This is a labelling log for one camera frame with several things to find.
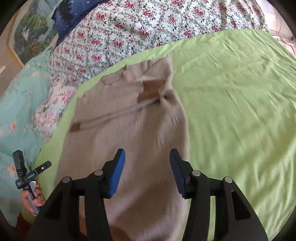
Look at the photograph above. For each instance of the teal floral blanket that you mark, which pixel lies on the teal floral blanket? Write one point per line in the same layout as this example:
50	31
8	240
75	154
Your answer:
18	104

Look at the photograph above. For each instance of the person's left forearm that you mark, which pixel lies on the person's left forearm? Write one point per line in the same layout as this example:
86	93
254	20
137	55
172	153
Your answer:
24	221

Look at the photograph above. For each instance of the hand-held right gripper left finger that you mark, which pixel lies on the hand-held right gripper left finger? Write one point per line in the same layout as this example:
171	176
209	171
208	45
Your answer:
117	172

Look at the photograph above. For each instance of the green bed sheet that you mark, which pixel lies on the green bed sheet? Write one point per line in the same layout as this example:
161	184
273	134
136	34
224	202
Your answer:
231	104

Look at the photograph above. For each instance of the white pink floral quilt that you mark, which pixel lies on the white pink floral quilt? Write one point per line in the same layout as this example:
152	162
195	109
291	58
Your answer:
138	25

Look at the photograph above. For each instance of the person's left hand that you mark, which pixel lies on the person's left hand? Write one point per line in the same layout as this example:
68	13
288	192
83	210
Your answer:
39	199

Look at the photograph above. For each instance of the pale pink cloth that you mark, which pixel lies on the pale pink cloth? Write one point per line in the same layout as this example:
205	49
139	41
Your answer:
281	25

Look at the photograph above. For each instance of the dark blue starry cloth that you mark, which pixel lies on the dark blue starry cloth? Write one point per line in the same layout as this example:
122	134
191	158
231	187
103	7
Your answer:
69	14

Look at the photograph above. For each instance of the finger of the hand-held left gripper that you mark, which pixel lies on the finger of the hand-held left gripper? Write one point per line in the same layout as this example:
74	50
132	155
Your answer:
43	167
19	163

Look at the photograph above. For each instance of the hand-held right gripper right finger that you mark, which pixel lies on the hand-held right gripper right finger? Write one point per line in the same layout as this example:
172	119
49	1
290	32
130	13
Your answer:
177	172

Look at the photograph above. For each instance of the framed landscape painting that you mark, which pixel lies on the framed landscape painting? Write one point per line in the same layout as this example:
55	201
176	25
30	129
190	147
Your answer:
30	27

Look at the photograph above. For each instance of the beige knit garment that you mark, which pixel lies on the beige knit garment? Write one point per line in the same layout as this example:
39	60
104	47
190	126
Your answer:
129	129

